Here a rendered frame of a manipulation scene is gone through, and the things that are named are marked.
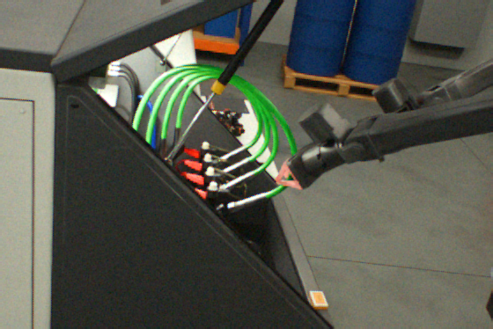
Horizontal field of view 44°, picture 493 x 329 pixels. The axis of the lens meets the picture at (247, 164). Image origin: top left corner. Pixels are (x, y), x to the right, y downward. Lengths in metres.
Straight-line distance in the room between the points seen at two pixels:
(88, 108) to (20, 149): 0.13
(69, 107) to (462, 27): 7.33
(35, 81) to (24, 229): 0.27
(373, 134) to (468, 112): 0.18
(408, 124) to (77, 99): 0.55
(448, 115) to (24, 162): 0.69
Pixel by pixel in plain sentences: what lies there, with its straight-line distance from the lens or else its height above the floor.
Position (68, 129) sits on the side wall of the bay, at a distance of 1.01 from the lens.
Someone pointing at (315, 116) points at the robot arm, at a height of 1.40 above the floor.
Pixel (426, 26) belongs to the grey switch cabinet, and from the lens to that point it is 7.96.
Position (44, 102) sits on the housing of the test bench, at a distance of 1.00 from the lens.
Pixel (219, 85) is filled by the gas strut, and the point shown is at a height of 1.47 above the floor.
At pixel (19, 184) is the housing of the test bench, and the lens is 1.07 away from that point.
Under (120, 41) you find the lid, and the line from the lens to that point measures 0.94.
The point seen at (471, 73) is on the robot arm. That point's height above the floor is 1.47.
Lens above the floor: 1.77
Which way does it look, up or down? 24 degrees down
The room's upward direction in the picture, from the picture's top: 9 degrees clockwise
